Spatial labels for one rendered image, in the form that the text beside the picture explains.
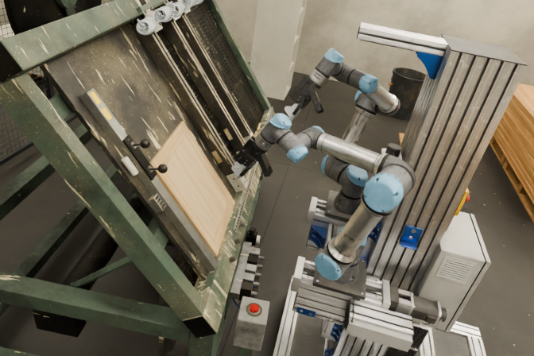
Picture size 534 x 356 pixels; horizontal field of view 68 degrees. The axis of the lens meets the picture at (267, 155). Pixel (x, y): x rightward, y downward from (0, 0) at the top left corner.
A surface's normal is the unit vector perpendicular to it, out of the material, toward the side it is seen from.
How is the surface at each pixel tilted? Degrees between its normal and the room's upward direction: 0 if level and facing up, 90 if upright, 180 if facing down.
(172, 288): 90
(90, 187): 90
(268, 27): 90
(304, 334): 0
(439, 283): 90
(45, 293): 0
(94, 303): 0
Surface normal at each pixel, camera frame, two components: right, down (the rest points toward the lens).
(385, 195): -0.57, 0.23
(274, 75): -0.22, 0.47
